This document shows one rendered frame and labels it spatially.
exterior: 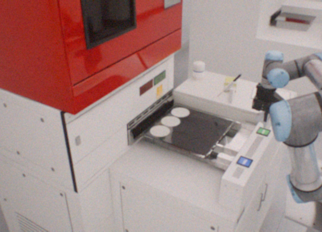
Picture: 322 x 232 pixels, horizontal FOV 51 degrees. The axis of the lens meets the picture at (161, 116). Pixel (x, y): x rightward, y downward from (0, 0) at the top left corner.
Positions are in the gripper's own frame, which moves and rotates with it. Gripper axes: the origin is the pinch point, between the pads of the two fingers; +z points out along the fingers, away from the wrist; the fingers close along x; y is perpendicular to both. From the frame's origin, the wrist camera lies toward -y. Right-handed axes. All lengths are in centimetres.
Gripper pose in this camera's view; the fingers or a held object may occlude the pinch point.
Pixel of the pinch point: (266, 125)
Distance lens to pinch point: 165.1
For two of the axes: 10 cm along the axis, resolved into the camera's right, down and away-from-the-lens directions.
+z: 0.0, 8.5, 5.2
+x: -5.2, 4.5, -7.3
